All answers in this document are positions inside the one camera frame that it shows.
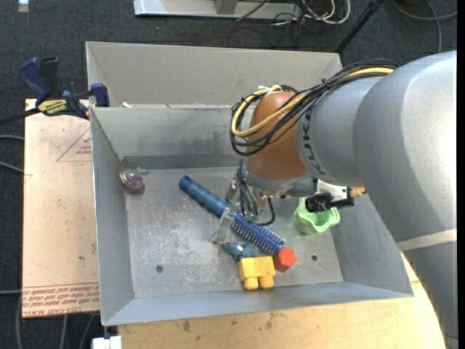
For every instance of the brown cardboard board, red print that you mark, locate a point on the brown cardboard board, red print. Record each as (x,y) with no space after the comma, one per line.
(58,213)

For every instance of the blue-grey toy figure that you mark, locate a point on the blue-grey toy figure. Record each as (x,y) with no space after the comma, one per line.
(240,250)

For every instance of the yellow toy block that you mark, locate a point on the yellow toy block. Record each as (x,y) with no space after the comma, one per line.
(255,270)

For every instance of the red hexagonal block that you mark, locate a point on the red hexagonal block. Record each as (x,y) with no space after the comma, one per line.
(285,259)

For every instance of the shiny iridescent spinning top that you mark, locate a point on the shiny iridescent spinning top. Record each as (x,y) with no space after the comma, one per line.
(130,180)

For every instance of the green wavy cup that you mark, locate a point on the green wavy cup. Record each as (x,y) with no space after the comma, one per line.
(315,224)

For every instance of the blue hairbrush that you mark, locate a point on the blue hairbrush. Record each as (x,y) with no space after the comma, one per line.
(207,198)

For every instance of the grey metal bin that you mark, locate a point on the grey metal bin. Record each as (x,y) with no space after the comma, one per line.
(174,245)

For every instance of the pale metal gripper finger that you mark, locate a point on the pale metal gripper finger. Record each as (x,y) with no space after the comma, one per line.
(231,194)
(223,228)

